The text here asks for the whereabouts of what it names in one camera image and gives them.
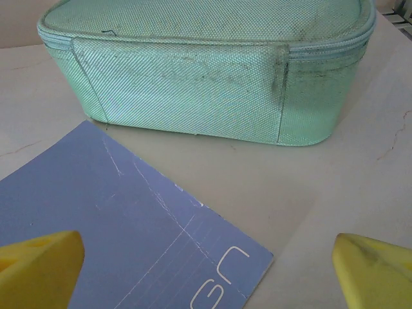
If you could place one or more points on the mint green zippered case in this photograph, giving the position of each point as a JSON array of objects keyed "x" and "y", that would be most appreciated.
[{"x": 199, "y": 71}]

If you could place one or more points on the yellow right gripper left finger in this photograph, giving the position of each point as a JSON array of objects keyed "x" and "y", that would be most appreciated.
[{"x": 35, "y": 273}]

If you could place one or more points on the lavender blue notebook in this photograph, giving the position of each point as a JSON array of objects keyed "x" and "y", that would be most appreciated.
[{"x": 112, "y": 219}]

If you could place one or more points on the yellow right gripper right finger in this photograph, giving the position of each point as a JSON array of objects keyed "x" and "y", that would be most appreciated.
[{"x": 376, "y": 277}]

